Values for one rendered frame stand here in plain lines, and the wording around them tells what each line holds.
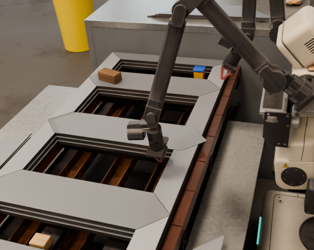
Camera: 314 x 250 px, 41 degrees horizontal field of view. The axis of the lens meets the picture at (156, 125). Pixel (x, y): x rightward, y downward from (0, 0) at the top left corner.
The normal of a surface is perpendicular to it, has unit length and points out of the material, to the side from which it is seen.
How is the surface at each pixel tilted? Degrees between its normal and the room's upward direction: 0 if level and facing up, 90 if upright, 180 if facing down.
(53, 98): 0
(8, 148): 0
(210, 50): 90
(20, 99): 0
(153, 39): 90
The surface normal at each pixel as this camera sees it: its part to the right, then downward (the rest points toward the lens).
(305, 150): -0.28, 0.55
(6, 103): -0.07, -0.83
